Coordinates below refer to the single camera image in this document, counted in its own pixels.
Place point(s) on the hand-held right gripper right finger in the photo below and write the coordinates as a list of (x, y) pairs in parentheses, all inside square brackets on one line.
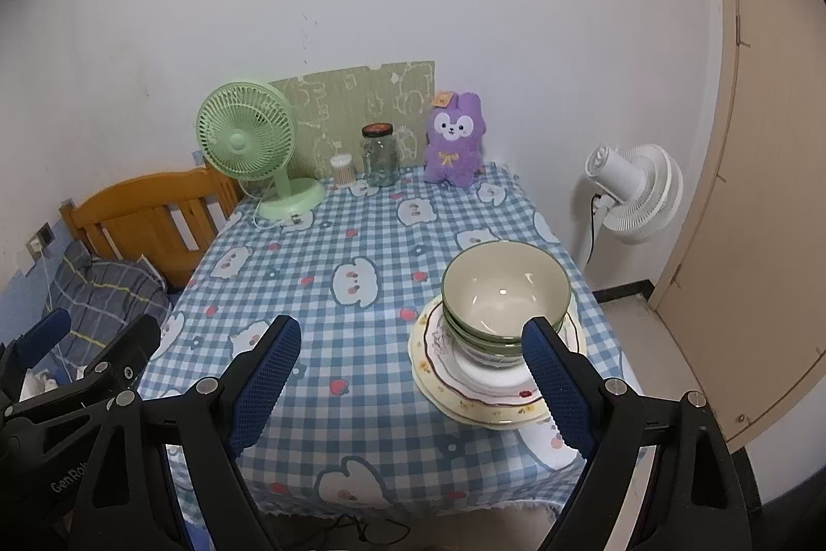
[(558, 389)]

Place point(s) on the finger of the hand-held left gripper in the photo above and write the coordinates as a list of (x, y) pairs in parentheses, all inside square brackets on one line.
[(42, 335), (132, 344)]

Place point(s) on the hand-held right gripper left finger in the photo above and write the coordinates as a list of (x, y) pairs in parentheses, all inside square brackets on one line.
[(264, 383)]

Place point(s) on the beige floral ceramic bowl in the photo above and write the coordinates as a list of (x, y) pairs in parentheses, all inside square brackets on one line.
[(459, 335), (503, 286), (481, 357)]

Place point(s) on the white plate pink rim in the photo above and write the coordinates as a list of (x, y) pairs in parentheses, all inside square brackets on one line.
[(464, 378)]

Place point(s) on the large cream yellow-flower plate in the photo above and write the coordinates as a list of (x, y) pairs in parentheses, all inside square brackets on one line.
[(468, 419)]

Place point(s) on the white garment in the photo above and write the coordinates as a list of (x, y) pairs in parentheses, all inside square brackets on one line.
[(48, 381)]

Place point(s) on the grey plaid pillow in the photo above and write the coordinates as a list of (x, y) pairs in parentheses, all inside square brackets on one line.
[(110, 293)]

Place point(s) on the blue checked tablecloth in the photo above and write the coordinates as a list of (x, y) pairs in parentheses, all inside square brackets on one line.
[(387, 396)]

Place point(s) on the wooden bed headboard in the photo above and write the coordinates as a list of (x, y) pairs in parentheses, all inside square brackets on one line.
[(142, 215)]

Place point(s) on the white standing fan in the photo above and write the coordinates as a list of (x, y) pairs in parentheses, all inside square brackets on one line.
[(635, 189)]

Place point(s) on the cotton swab container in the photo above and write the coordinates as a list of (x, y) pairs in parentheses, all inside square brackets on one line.
[(342, 170)]

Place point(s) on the green desk fan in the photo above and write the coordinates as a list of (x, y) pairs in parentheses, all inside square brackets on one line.
[(245, 144)]

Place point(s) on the glass jar dark lid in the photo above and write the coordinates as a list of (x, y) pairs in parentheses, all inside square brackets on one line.
[(379, 157)]

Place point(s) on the purple plush toy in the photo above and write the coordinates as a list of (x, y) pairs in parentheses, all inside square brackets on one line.
[(455, 144)]

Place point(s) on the beige door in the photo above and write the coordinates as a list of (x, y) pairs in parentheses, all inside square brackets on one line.
[(761, 202)]

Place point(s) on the green printed board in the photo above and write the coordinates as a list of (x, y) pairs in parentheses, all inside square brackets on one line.
[(348, 99)]

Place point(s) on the wall socket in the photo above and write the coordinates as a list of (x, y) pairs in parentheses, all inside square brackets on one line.
[(45, 233)]

